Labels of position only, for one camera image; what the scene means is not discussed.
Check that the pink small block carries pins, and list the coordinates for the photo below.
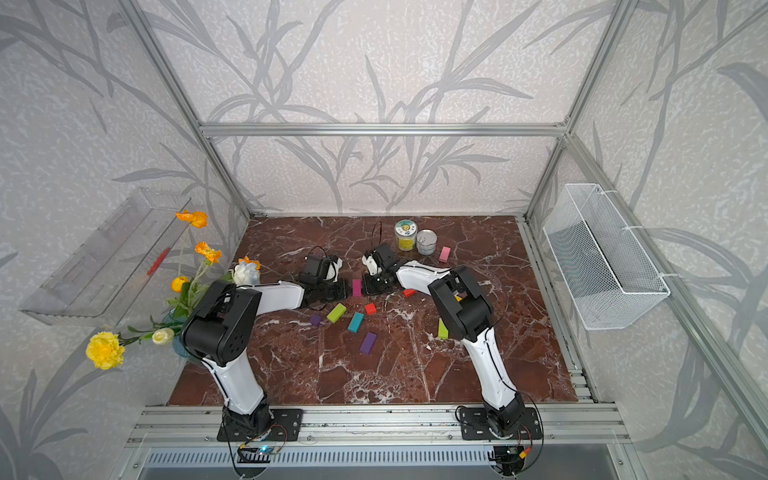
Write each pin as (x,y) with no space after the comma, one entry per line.
(445,254)

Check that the left circuit board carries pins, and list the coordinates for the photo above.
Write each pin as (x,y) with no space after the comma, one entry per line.
(248,453)

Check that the magenta long block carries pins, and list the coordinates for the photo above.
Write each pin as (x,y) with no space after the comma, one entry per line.
(357,288)

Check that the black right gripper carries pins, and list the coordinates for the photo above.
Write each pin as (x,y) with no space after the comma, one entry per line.
(368,289)

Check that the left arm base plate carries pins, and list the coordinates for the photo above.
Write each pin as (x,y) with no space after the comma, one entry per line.
(279,425)

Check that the lime green long block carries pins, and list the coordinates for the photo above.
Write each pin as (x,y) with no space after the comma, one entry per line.
(336,313)

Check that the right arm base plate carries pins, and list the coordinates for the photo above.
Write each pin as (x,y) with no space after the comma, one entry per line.
(475,425)

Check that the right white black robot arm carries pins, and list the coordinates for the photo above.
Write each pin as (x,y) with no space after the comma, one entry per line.
(466,312)

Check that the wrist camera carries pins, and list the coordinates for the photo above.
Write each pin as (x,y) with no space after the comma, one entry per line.
(381,259)
(321,269)

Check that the clear plastic wall shelf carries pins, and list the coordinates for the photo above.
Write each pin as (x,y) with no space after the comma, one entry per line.
(99,283)

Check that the silver tin can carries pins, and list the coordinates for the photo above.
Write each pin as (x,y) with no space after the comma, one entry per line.
(426,242)

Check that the teal block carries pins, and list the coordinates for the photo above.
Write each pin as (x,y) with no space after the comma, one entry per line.
(356,322)

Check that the right circuit board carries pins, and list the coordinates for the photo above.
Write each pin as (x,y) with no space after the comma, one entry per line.
(508,456)

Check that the white wire basket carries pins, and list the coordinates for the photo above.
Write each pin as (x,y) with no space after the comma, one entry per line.
(609,275)

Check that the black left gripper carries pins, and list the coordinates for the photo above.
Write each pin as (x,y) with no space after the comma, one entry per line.
(342,292)

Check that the yellow green labelled tin can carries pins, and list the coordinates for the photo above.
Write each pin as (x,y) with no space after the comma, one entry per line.
(406,232)

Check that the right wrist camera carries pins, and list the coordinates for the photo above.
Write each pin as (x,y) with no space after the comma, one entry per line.
(381,259)

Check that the flower bouquet in glass vase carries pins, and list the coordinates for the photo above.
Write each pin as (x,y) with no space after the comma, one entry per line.
(106,350)

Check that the purple long block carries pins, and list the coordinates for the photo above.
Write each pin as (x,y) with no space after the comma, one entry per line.
(368,343)

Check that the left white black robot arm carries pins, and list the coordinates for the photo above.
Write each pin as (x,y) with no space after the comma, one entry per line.
(219,329)

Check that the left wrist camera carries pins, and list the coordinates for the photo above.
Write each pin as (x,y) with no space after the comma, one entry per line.
(321,269)

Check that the circuit board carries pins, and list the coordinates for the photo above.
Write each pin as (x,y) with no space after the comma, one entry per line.
(508,456)
(248,453)

